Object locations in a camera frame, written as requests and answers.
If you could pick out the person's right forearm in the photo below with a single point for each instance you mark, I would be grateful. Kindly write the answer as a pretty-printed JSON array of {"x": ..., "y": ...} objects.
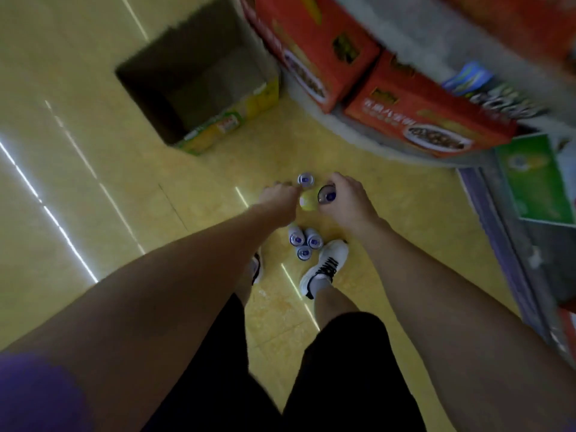
[{"x": 459, "y": 328}]

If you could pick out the person's right white shoe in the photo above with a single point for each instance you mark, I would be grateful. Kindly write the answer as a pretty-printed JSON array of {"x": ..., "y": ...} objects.
[{"x": 333, "y": 256}]

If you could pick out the person's right hand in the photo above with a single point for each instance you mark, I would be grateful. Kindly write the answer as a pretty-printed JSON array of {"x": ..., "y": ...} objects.
[{"x": 351, "y": 206}]

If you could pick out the person's white shoe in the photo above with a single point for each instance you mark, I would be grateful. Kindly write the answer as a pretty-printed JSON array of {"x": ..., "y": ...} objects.
[
  {"x": 333, "y": 256},
  {"x": 256, "y": 267}
]

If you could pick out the person's left leg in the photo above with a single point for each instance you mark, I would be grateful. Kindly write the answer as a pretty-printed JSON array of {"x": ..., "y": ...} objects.
[{"x": 243, "y": 292}]

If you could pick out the dark price tag strip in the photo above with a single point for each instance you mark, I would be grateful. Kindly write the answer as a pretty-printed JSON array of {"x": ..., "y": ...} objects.
[{"x": 495, "y": 94}]

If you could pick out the round wooden shelf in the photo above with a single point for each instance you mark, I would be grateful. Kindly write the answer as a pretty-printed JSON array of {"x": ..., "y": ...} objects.
[{"x": 405, "y": 31}]

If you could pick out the person's left hand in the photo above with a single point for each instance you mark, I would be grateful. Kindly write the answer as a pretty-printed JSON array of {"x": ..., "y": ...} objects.
[{"x": 279, "y": 204}]

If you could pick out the person's left white shoe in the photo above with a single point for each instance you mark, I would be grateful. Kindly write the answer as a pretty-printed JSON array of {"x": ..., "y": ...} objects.
[{"x": 256, "y": 267}]

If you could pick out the person's right white sock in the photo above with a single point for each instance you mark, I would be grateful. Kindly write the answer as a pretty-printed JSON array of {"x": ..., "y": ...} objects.
[{"x": 319, "y": 287}]

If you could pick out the person's leg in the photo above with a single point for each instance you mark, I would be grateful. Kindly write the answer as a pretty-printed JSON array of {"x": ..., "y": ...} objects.
[
  {"x": 243, "y": 292},
  {"x": 335, "y": 308}
]

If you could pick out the brown cardboard box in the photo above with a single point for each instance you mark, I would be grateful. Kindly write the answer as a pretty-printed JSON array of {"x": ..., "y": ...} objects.
[{"x": 202, "y": 85}]

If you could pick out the person's right leg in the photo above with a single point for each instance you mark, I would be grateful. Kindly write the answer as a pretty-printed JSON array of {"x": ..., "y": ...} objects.
[{"x": 335, "y": 308}]

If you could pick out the person's left forearm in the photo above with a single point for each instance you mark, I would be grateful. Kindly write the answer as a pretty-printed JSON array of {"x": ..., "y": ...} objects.
[{"x": 135, "y": 319}]

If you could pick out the purple shirt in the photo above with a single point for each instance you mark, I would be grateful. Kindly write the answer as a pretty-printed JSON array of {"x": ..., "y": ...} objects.
[{"x": 40, "y": 395}]

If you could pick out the small green-top box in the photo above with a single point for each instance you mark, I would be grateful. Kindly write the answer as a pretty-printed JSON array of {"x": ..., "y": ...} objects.
[{"x": 535, "y": 184}]

